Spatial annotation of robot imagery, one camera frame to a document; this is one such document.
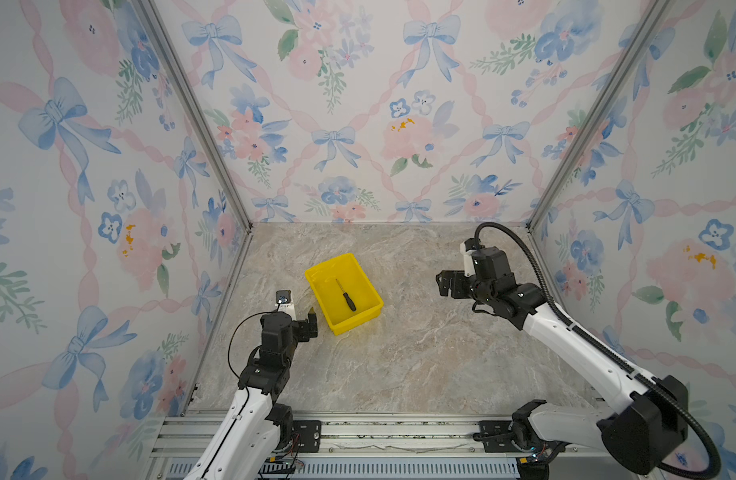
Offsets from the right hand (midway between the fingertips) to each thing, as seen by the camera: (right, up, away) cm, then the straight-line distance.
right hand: (449, 275), depth 81 cm
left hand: (-42, -9, +1) cm, 43 cm away
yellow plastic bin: (-30, -1, +22) cm, 38 cm away
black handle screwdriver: (-29, -9, +17) cm, 34 cm away
